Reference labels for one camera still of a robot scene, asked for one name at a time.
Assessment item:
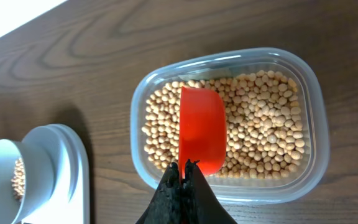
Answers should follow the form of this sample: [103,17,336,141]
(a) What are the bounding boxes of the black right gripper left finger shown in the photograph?
[136,162,181,224]

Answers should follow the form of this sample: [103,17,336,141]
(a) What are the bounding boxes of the clear plastic container of beans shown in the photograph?
[131,48,330,204]

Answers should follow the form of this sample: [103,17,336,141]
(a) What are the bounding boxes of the grey round bowl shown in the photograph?
[0,139,54,224]

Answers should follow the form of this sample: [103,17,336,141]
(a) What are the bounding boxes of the soybeans in grey bowl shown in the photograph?
[11,158,25,202]

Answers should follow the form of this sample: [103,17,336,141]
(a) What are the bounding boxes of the white digital kitchen scale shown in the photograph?
[22,124,91,224]

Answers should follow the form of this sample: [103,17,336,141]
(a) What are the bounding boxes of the orange measuring scoop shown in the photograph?
[178,87,227,176]

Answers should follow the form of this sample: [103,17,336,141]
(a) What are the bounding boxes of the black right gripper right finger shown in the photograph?
[183,159,237,224]

